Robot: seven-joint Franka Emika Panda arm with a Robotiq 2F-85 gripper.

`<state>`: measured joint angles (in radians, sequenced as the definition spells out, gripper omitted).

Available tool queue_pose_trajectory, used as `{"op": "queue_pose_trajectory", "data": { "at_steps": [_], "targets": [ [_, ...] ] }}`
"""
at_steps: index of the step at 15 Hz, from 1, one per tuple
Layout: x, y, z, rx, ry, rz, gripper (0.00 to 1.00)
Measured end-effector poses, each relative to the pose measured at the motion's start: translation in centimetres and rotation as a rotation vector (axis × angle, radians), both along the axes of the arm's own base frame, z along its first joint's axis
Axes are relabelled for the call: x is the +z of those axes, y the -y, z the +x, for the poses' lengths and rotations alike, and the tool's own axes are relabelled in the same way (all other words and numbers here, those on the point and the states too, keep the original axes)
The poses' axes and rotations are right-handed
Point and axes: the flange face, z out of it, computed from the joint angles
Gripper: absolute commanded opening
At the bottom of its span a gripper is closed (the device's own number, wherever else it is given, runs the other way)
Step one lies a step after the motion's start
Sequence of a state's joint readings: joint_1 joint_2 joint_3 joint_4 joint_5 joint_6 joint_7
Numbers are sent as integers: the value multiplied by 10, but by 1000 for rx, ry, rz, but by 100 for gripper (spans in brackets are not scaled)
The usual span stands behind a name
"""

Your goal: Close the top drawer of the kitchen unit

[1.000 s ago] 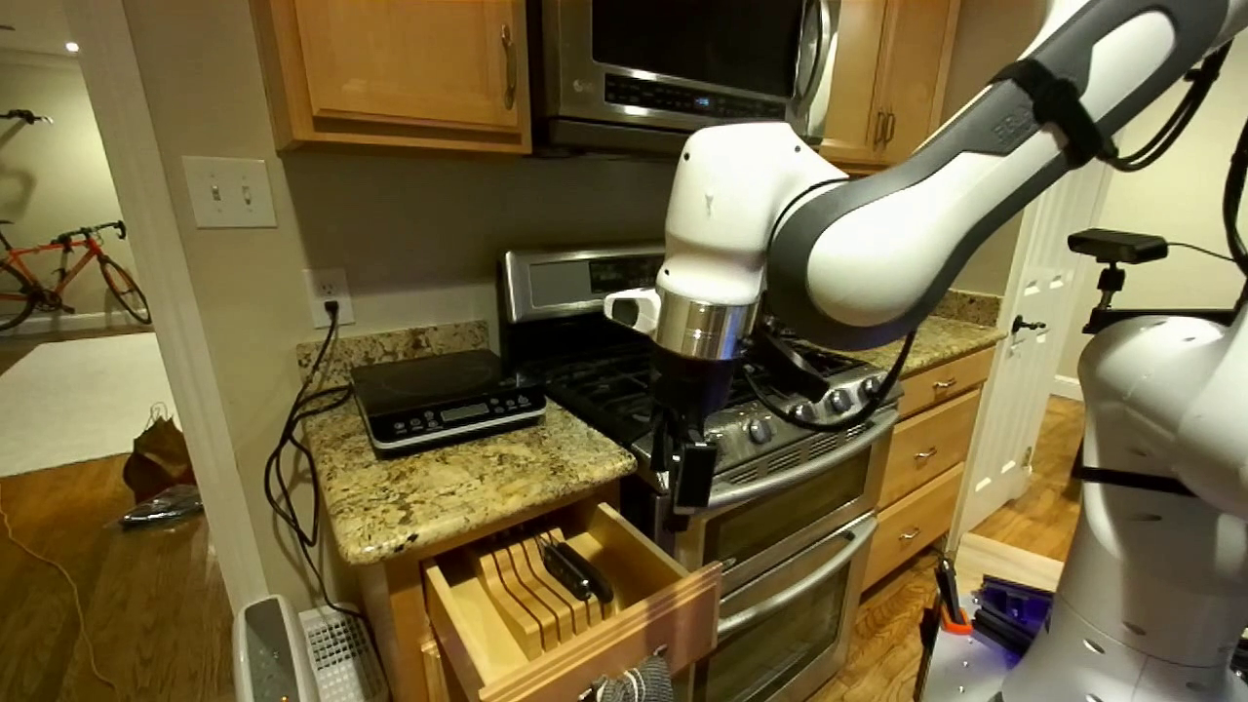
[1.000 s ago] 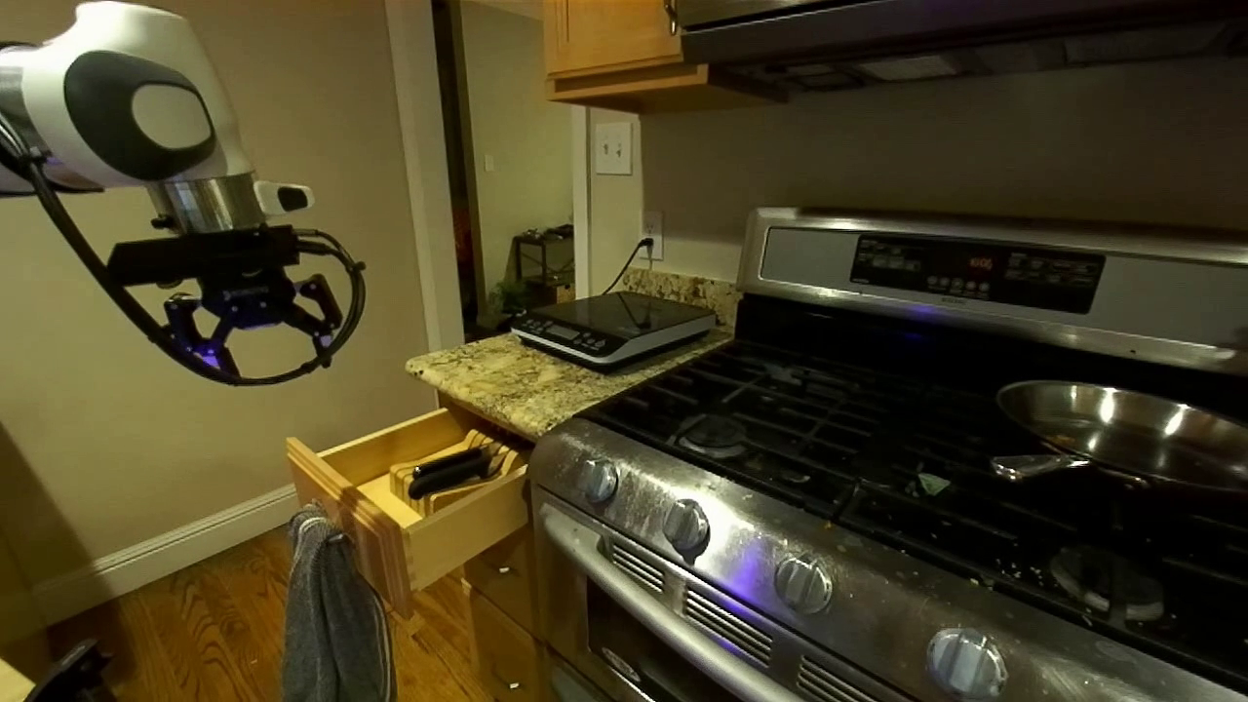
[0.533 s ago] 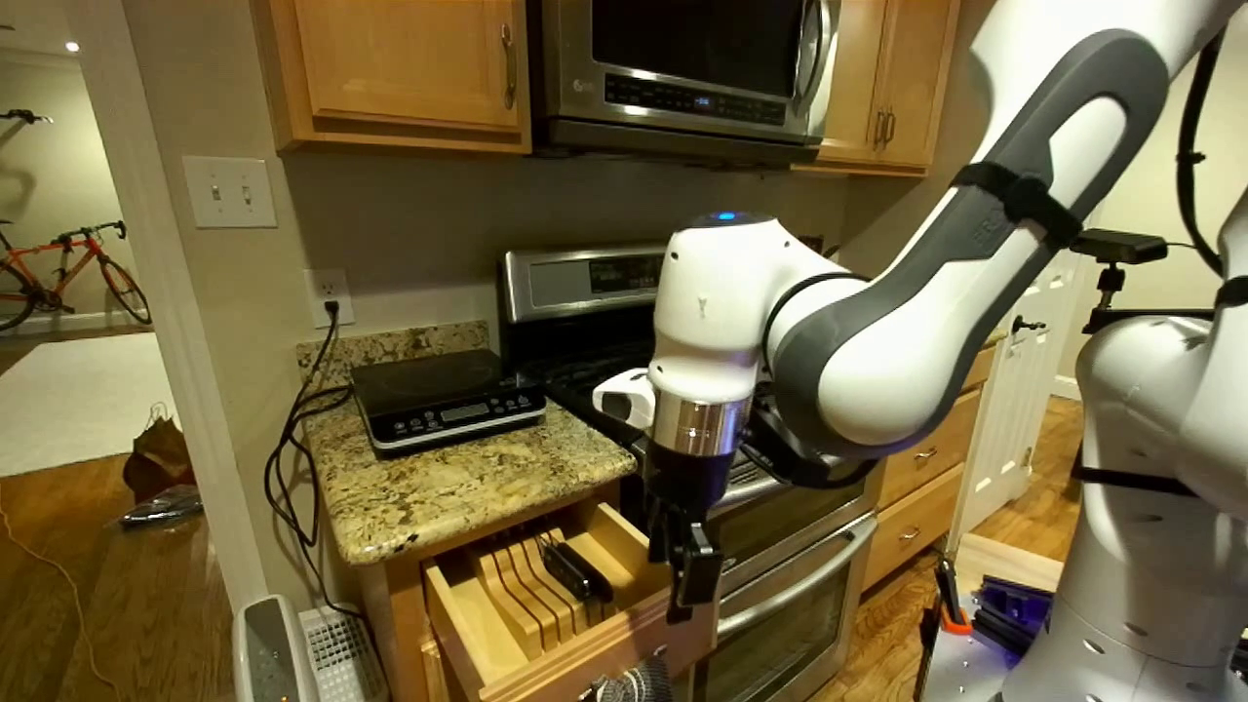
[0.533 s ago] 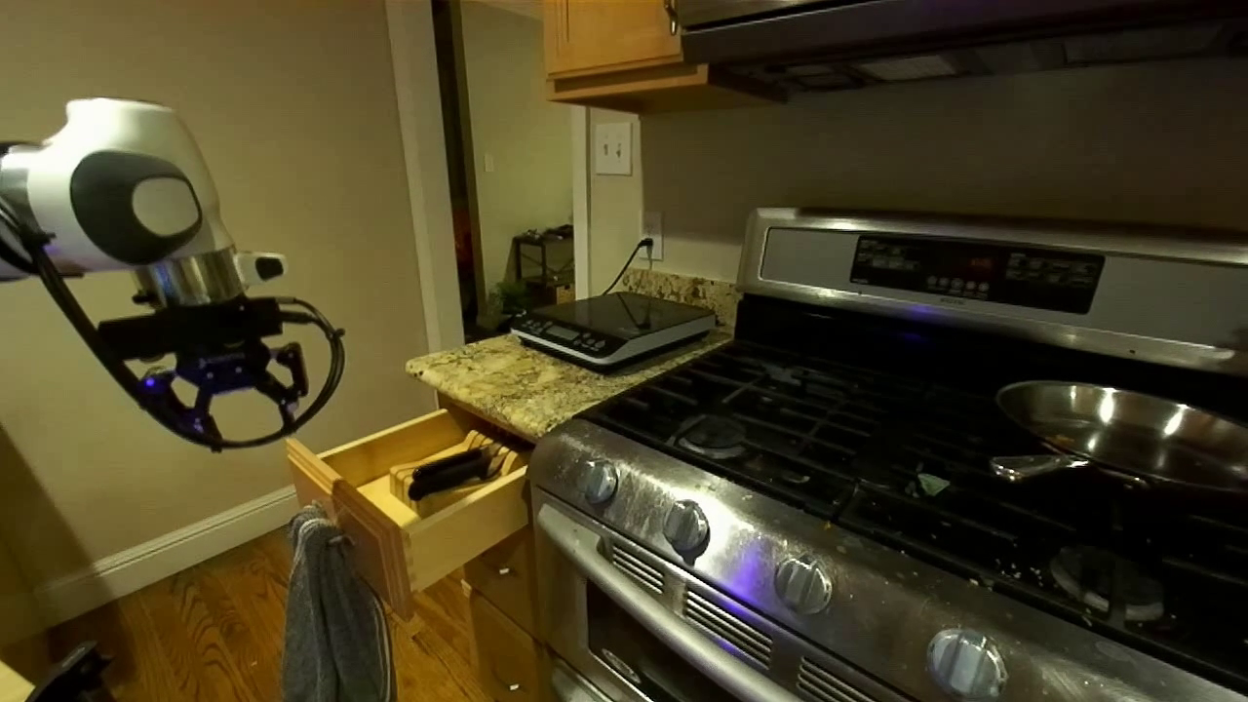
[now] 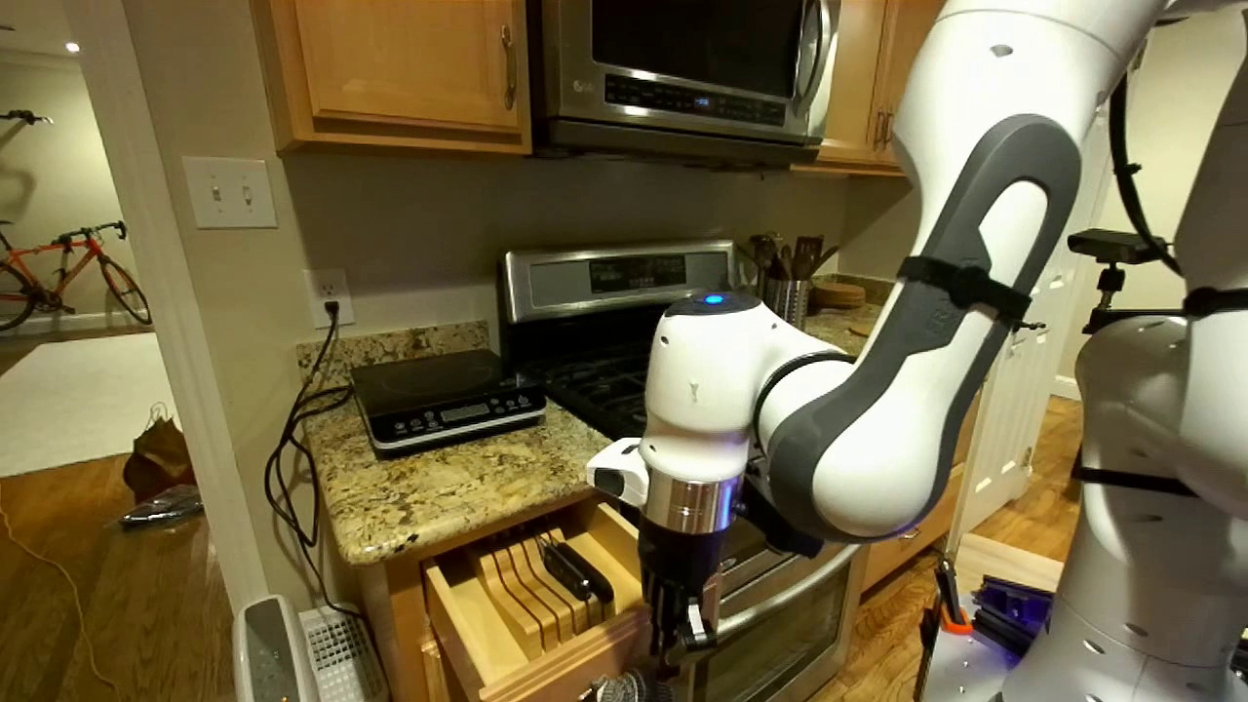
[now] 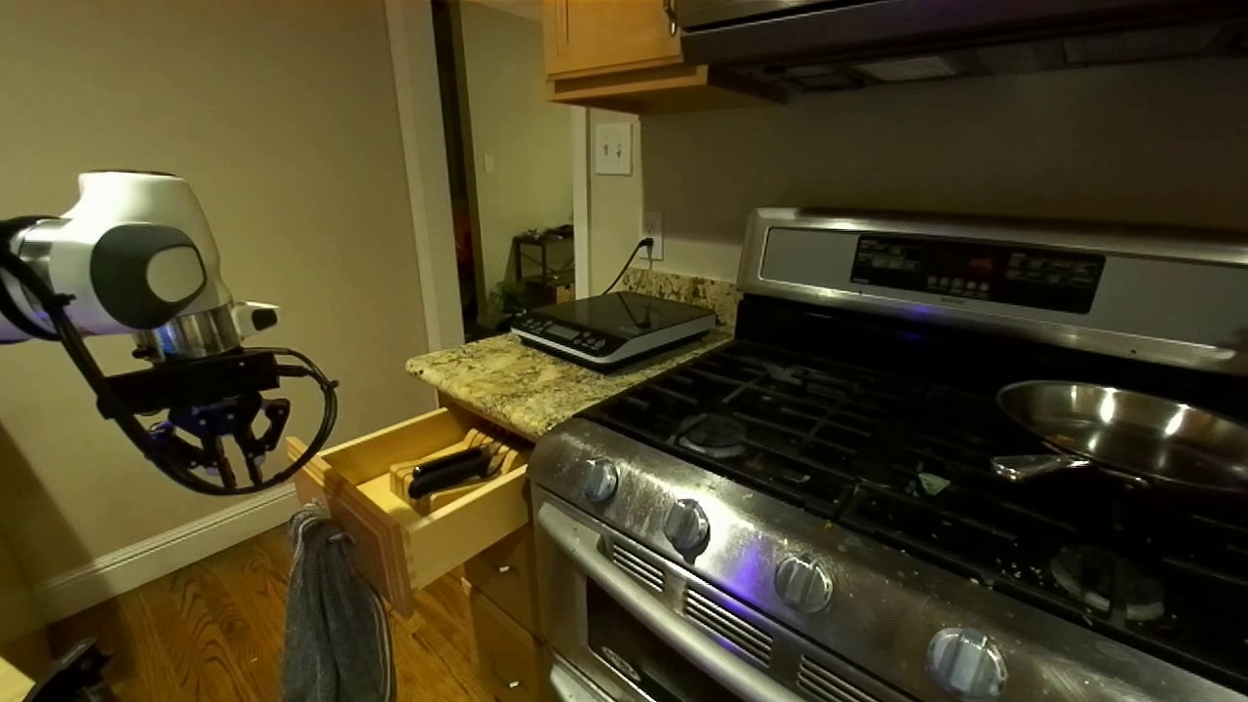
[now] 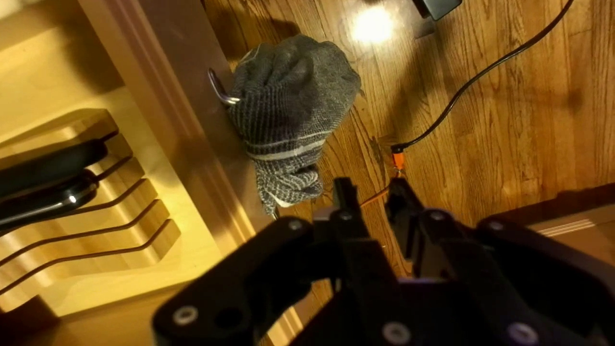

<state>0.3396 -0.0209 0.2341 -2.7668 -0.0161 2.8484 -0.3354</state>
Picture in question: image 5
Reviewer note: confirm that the grey striped dish towel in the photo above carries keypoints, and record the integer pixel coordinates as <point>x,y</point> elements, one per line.
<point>614,689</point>

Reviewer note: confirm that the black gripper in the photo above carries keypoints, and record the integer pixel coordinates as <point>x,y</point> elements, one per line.
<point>683,567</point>

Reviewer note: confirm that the white ribbed panel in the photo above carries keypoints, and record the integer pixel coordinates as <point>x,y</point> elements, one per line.
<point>337,658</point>

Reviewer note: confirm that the light wooden kitchen drawer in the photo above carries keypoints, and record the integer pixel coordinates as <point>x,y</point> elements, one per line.
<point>471,637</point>

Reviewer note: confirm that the wide wooden wall cabinet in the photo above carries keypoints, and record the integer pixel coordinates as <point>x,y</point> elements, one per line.
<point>393,64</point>

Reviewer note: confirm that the grey robot stand base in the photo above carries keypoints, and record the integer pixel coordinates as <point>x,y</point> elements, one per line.
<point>951,670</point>

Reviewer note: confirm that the stainless steel kitchen range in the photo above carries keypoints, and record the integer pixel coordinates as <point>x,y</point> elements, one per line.
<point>587,280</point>

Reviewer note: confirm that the white panel door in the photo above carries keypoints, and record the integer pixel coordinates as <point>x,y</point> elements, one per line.
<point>1028,414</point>

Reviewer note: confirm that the red road bicycle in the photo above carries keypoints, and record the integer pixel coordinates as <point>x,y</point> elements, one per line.
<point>71,268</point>

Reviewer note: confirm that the black camera on tripod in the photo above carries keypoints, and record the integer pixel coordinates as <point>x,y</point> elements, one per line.
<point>1113,245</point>

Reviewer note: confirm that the white light switch plate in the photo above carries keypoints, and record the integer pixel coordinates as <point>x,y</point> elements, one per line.
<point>231,193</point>

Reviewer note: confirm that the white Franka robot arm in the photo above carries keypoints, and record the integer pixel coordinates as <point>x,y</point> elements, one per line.
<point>963,327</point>

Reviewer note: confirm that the stainless steel microwave oven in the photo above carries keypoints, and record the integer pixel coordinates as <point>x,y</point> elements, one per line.
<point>687,60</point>

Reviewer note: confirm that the black flat kitchen scale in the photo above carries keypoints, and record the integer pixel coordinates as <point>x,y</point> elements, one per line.
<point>443,390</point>

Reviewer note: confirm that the white wall outlet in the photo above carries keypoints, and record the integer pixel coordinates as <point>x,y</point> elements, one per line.
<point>332,293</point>

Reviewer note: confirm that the round wooden board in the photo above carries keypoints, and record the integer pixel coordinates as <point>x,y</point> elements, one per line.
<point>843,293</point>

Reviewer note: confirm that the narrow wooden wall cabinet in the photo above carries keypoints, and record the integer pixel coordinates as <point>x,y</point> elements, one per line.
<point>865,93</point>

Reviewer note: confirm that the wooden slotted knife insert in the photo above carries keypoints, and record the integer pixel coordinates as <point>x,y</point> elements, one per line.
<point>519,589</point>

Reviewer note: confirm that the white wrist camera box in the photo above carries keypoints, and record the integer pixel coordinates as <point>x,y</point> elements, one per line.
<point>618,475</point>

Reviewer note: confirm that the granite topped wooden base cabinet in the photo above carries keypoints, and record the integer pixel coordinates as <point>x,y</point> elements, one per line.
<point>430,490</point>

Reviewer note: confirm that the metal utensil crock with utensils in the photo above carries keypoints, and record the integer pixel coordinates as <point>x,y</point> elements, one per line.
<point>788,297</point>

